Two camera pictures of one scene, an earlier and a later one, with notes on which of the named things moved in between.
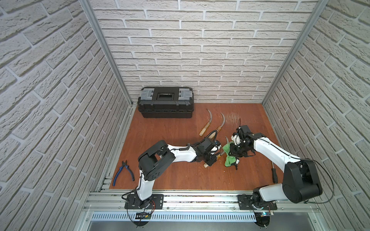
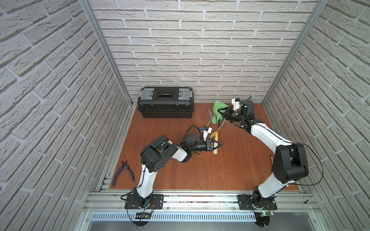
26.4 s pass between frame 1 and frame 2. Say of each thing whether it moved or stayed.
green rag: moved
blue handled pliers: stayed
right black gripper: moved
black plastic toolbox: stayed
